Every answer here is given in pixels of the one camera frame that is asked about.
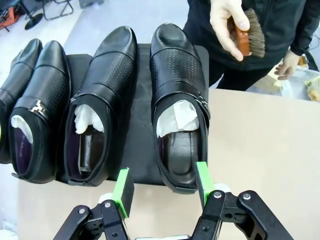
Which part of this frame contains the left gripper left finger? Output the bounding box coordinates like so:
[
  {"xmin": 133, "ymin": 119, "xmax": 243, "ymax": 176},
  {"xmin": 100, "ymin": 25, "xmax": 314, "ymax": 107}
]
[{"xmin": 51, "ymin": 167, "xmax": 136, "ymax": 240}]

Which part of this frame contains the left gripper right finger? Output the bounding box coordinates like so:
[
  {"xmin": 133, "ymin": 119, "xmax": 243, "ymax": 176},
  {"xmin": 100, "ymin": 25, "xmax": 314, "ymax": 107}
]
[{"xmin": 192, "ymin": 161, "xmax": 295, "ymax": 240}]

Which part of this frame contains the black shoe with side buckle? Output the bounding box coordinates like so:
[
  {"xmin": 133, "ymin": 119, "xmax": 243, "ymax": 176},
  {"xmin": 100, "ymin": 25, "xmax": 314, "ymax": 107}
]
[
  {"xmin": 149, "ymin": 22, "xmax": 211, "ymax": 195},
  {"xmin": 61, "ymin": 25, "xmax": 138, "ymax": 187}
]

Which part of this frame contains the black shoe with silver buckle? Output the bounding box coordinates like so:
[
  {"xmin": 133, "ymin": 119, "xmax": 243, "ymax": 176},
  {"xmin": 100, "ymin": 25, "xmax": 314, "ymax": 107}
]
[
  {"xmin": 7, "ymin": 40, "xmax": 72, "ymax": 185},
  {"xmin": 0, "ymin": 37, "xmax": 43, "ymax": 165}
]

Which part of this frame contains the wooden shoe brush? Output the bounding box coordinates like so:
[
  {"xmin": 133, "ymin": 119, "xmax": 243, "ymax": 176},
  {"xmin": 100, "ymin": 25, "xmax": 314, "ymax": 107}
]
[{"xmin": 233, "ymin": 7, "xmax": 266, "ymax": 59}]

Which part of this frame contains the person's left forearm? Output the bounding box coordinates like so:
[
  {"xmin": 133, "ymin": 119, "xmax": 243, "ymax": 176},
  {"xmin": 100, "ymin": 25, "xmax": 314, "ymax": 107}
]
[{"xmin": 289, "ymin": 0, "xmax": 320, "ymax": 55}]

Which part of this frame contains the black metal shoe stand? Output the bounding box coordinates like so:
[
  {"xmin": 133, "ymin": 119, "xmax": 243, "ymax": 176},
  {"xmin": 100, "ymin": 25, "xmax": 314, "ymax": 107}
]
[{"xmin": 65, "ymin": 43, "xmax": 210, "ymax": 187}]

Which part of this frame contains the person's left hand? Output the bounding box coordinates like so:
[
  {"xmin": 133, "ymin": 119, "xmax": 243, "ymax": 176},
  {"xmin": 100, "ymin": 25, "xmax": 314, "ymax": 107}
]
[{"xmin": 273, "ymin": 49, "xmax": 303, "ymax": 81}]

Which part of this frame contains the person's right hand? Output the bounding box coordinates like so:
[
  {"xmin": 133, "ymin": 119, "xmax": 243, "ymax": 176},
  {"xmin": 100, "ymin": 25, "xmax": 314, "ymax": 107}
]
[{"xmin": 209, "ymin": 0, "xmax": 251, "ymax": 62}]

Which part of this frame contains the white paper shoe stuffing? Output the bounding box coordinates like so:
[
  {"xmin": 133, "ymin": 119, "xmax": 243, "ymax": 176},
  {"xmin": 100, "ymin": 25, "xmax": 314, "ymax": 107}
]
[
  {"xmin": 74, "ymin": 103, "xmax": 105, "ymax": 135},
  {"xmin": 10, "ymin": 114, "xmax": 35, "ymax": 145},
  {"xmin": 156, "ymin": 99, "xmax": 201, "ymax": 138}
]

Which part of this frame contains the beige cardboard piece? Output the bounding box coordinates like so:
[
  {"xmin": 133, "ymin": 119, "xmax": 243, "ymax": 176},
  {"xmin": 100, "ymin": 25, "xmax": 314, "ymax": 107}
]
[{"xmin": 267, "ymin": 62, "xmax": 285, "ymax": 88}]

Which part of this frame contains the clear plastic bag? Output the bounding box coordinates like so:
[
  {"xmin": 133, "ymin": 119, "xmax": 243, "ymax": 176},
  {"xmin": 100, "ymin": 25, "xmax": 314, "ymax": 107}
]
[{"xmin": 279, "ymin": 67, "xmax": 320, "ymax": 102}]

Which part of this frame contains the person in black jacket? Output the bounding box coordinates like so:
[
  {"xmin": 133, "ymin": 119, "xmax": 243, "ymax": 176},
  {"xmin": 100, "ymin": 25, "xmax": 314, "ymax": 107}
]
[{"xmin": 183, "ymin": 0, "xmax": 320, "ymax": 92}]

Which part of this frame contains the red orange equipment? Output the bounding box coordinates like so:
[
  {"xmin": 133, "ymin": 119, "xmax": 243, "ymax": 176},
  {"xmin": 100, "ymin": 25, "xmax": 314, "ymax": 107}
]
[{"xmin": 0, "ymin": 7, "xmax": 21, "ymax": 33}]

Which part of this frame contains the black round pedestal base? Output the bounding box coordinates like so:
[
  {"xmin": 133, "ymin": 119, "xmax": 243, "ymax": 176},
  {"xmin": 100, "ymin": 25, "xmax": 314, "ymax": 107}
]
[{"xmin": 24, "ymin": 12, "xmax": 45, "ymax": 31}]

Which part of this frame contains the black metal frame chair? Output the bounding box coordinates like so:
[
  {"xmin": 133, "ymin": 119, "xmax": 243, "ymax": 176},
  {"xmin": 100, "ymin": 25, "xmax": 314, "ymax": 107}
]
[{"xmin": 42, "ymin": 0, "xmax": 76, "ymax": 21}]

